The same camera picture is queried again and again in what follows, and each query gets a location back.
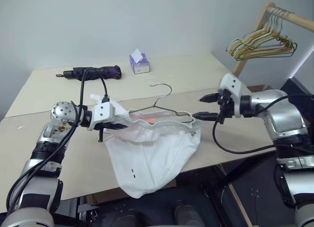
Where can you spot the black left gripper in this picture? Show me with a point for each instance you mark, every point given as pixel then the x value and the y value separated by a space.
pixel 100 134

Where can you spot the dark rounded shape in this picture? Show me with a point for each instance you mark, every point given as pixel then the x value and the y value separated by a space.
pixel 186 213

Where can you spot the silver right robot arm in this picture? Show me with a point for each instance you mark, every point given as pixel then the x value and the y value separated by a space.
pixel 284 119

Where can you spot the bunch of coloured hangers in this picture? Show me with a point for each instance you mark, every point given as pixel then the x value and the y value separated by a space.
pixel 247 36

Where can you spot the black flat panel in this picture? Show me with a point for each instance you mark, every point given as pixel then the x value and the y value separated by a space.
pixel 299 85

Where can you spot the folded dark purple umbrella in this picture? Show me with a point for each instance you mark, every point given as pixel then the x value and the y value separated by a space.
pixel 108 72

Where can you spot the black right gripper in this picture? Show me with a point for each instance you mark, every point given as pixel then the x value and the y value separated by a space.
pixel 227 106

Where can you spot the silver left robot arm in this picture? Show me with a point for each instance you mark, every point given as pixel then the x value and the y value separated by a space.
pixel 39 182

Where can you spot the purple white tissue box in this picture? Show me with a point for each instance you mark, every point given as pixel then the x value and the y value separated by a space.
pixel 141 65

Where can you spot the thin wooden slat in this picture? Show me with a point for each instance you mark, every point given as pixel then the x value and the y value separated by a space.
pixel 235 195

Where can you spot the black table frame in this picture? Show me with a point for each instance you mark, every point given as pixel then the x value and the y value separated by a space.
pixel 76 207

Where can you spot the brown cardboard box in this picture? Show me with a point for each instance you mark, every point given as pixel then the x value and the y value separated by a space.
pixel 257 88

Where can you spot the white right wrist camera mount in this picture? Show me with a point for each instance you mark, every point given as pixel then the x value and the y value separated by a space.
pixel 235 89

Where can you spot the white garment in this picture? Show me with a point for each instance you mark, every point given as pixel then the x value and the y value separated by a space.
pixel 152 158

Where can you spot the wooden clothes rack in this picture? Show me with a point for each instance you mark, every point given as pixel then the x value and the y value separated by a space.
pixel 299 20

